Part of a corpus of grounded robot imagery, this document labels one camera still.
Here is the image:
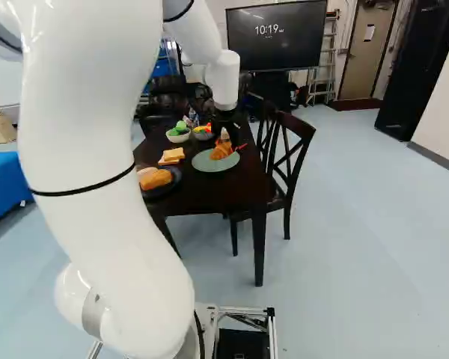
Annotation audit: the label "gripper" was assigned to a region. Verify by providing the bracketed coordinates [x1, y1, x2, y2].
[210, 107, 248, 153]

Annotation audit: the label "croissant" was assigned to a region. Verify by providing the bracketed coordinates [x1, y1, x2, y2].
[210, 138, 235, 162]

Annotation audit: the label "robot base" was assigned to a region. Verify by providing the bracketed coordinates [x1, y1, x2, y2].
[85, 302, 278, 359]

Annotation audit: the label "green round plate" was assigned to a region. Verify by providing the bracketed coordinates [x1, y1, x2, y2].
[191, 147, 242, 174]

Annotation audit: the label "black round plate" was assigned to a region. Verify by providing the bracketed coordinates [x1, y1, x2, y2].
[137, 165, 183, 200]

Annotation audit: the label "white bowl with mixed fruit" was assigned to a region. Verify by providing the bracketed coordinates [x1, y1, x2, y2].
[192, 122, 216, 142]

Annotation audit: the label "dark wooden table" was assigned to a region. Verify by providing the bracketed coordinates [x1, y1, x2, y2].
[132, 111, 278, 260]

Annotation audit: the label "dark wooden chair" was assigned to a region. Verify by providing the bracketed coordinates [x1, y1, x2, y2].
[224, 109, 317, 287]

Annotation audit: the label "white bowl with green fruit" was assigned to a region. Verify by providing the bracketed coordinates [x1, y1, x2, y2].
[165, 120, 192, 144]

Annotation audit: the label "toast slices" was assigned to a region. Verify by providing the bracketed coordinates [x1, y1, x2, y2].
[157, 147, 186, 167]

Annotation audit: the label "orange bread loaf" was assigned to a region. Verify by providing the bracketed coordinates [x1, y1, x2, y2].
[138, 168, 174, 191]

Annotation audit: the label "large black screen on stand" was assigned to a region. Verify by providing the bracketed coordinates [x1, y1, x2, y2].
[224, 0, 329, 111]

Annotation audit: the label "metal ladder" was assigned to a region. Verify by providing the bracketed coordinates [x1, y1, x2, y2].
[307, 10, 340, 108]

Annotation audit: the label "beige door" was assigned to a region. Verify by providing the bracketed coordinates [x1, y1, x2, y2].
[337, 0, 391, 102]

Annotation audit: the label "tall black cabinet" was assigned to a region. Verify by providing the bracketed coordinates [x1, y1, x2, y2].
[373, 0, 449, 143]

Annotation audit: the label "blue padded block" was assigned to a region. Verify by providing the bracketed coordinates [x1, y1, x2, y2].
[0, 150, 36, 229]

